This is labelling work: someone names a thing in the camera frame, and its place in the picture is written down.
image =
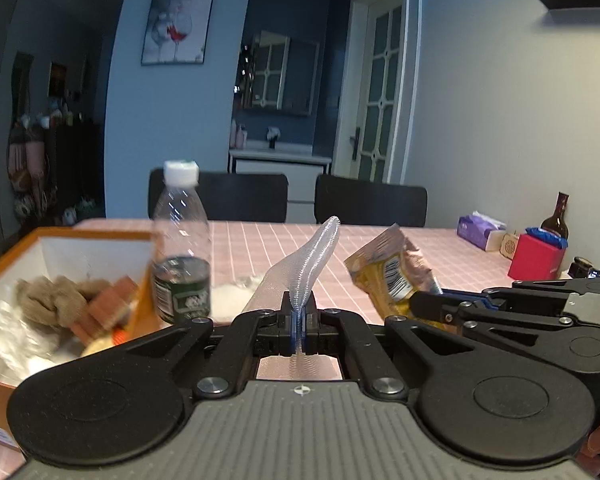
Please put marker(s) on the sheer white mesh sock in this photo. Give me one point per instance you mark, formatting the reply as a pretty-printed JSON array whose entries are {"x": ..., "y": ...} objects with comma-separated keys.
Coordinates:
[{"x": 297, "y": 274}]

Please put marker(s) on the brown sponge piece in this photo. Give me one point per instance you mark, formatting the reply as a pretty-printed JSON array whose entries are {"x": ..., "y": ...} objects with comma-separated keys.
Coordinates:
[{"x": 108, "y": 309}]

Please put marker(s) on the person's right hand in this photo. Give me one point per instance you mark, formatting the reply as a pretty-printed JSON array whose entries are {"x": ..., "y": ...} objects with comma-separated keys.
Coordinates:
[{"x": 589, "y": 455}]

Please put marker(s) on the wine glass wall picture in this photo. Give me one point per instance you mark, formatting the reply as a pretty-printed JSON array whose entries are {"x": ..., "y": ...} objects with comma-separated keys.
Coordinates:
[{"x": 176, "y": 32}]

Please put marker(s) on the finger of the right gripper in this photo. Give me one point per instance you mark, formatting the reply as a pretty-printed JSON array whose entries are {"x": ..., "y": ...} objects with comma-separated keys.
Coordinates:
[
  {"x": 470, "y": 295},
  {"x": 439, "y": 310}
]

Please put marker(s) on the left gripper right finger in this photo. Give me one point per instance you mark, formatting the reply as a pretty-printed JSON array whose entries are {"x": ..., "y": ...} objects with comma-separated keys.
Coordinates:
[{"x": 321, "y": 329}]

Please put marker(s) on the black chair left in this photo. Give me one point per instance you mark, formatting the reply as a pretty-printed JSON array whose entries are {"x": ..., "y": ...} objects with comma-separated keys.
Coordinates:
[{"x": 230, "y": 197}]

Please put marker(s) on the brown knitted plush toy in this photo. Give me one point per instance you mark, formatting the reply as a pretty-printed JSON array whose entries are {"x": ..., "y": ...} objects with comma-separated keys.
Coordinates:
[{"x": 55, "y": 303}]

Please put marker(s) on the yellow cloth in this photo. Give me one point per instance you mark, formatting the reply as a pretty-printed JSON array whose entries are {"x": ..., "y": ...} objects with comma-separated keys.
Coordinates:
[{"x": 97, "y": 345}]

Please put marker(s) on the dark wine bottle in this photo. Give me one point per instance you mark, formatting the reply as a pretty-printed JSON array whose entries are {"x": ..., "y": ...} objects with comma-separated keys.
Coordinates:
[{"x": 556, "y": 223}]

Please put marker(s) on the small wooden speaker box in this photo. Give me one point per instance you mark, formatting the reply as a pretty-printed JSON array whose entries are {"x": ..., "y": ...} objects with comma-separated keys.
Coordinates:
[{"x": 509, "y": 245}]

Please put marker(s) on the red gift box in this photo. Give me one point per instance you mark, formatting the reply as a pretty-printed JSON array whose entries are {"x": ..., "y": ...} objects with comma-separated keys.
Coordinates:
[{"x": 538, "y": 256}]

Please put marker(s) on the white glass panel door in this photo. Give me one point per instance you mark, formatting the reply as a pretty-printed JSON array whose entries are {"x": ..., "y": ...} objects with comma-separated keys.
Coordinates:
[{"x": 373, "y": 117}]

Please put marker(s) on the white cloth pouch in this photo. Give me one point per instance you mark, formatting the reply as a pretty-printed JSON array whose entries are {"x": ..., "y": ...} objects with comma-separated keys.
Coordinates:
[{"x": 229, "y": 299}]

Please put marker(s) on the orange cardboard box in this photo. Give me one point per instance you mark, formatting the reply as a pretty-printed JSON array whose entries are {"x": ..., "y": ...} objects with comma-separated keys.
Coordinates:
[{"x": 82, "y": 255}]

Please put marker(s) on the black chair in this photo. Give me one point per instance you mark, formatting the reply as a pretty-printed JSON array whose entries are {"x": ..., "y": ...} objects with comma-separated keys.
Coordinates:
[
  {"x": 362, "y": 203},
  {"x": 230, "y": 197}
]

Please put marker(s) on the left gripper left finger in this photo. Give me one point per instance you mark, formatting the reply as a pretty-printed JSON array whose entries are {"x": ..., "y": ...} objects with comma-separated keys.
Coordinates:
[{"x": 276, "y": 334}]

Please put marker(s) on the black chair right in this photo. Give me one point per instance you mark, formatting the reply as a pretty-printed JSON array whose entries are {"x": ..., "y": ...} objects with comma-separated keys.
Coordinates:
[{"x": 362, "y": 203}]

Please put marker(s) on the purple tissue pack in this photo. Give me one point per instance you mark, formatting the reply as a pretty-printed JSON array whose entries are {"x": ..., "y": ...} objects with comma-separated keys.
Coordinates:
[{"x": 482, "y": 231}]

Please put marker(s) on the clear plastic water bottle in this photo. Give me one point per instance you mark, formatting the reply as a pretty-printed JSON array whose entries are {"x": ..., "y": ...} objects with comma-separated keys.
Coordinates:
[{"x": 181, "y": 260}]

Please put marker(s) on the crumpled white plastic bag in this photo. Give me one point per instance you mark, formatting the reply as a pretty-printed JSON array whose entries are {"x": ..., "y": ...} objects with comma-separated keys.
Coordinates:
[{"x": 26, "y": 347}]

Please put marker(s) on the yellow snack wrapper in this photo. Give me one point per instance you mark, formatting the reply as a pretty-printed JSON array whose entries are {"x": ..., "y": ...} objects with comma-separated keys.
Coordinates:
[{"x": 390, "y": 269}]

